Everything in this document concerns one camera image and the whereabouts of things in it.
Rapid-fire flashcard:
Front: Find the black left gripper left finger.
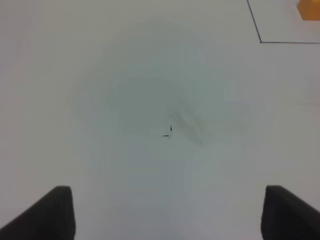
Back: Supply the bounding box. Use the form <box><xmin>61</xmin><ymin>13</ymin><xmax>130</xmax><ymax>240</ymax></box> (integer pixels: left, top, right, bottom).
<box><xmin>0</xmin><ymin>186</ymin><xmax>76</xmax><ymax>240</ymax></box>

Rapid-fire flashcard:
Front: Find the template orange cube block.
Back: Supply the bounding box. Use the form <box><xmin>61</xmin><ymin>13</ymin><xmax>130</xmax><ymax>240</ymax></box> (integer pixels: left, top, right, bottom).
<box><xmin>297</xmin><ymin>0</ymin><xmax>320</xmax><ymax>21</ymax></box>

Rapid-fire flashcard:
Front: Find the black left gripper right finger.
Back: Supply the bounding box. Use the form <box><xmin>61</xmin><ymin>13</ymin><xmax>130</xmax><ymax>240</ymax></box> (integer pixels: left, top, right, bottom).
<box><xmin>260</xmin><ymin>185</ymin><xmax>320</xmax><ymax>240</ymax></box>

